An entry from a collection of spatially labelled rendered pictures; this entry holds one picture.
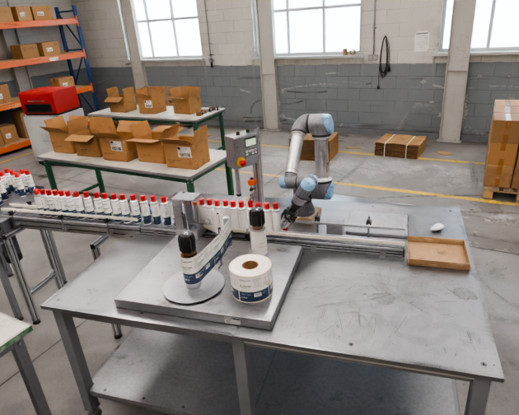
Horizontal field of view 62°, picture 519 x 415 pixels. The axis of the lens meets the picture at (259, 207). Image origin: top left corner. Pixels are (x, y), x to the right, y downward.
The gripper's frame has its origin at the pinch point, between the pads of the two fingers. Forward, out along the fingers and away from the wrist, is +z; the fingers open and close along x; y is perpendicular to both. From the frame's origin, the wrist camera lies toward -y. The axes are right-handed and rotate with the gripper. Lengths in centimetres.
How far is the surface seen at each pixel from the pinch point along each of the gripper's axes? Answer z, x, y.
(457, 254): -39, 89, -2
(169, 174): 83, -114, -117
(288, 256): 0.2, 10.6, 24.2
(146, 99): 148, -273, -371
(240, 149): -29, -43, -2
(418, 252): -30, 72, 0
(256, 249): 1.0, -6.5, 32.5
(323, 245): -5.9, 25.5, 5.8
